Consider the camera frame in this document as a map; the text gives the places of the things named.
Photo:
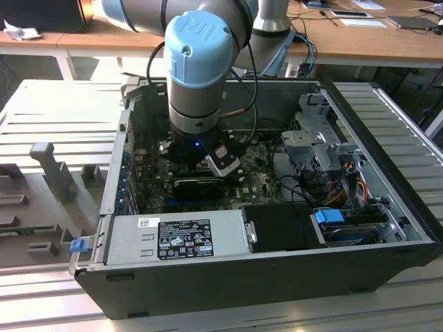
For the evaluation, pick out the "grey flat notebook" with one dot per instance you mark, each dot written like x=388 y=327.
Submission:
x=412 y=22

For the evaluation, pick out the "blue plastic latch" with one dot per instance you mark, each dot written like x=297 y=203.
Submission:
x=79 y=246

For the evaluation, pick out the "green RAM stick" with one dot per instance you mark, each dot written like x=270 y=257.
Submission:
x=27 y=228

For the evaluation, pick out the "wooden desk white frame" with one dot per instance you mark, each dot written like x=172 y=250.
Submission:
x=363 y=45
x=104 y=41

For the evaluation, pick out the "green motherboard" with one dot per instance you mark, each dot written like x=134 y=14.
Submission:
x=256 y=180

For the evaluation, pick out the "silver power supply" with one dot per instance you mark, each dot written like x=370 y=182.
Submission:
x=128 y=238

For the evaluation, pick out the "crumpled white paper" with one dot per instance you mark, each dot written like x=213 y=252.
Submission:
x=20 y=32

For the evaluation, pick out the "black silver PC case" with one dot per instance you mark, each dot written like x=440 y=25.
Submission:
x=242 y=287

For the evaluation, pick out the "white paper sheet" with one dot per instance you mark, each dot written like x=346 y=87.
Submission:
x=361 y=23
x=368 y=4

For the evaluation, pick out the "black plastic shroud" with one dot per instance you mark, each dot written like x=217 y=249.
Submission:
x=277 y=228

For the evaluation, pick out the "blue disk carrier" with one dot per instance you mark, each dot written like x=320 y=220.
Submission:
x=328 y=216

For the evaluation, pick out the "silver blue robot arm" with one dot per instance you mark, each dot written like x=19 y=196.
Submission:
x=194 y=79

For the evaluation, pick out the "metal drive cage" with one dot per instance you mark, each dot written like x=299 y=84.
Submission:
x=304 y=138

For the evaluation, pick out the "black expansion card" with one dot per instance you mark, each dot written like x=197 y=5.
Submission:
x=199 y=188

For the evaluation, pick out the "grey parts rack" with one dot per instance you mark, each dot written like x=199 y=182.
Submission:
x=52 y=162

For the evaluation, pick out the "black white flat device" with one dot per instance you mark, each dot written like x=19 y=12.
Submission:
x=349 y=14

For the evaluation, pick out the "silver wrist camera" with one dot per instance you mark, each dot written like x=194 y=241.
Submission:
x=225 y=164

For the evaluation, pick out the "black box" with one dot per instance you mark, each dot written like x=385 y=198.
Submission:
x=41 y=15

